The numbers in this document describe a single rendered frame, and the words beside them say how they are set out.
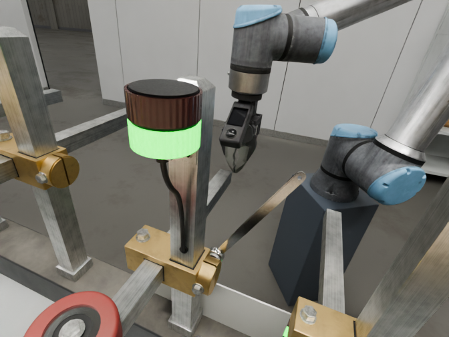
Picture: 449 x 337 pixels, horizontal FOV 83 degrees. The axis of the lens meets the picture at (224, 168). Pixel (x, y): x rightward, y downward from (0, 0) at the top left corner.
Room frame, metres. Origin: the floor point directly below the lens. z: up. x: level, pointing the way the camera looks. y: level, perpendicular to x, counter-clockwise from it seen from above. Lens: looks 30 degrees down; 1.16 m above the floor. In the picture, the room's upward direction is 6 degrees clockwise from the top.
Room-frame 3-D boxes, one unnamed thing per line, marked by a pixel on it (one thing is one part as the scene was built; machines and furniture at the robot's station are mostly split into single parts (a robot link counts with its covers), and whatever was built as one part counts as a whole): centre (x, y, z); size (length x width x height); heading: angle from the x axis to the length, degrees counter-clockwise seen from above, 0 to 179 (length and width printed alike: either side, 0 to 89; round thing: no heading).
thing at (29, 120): (0.32, 0.28, 0.89); 0.04 x 0.04 x 0.48; 72
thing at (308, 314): (0.19, -0.13, 0.85); 0.02 x 0.02 x 0.01
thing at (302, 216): (0.89, -0.46, 0.30); 0.25 x 0.25 x 0.60; 17
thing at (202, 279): (0.25, 0.06, 0.85); 0.14 x 0.06 x 0.05; 72
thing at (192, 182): (0.25, 0.04, 0.87); 0.04 x 0.04 x 0.48; 72
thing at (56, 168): (0.33, 0.30, 0.95); 0.14 x 0.06 x 0.05; 72
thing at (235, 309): (0.26, 0.00, 0.75); 0.26 x 0.01 x 0.10; 72
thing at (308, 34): (0.64, -0.14, 1.14); 0.12 x 0.12 x 0.09; 15
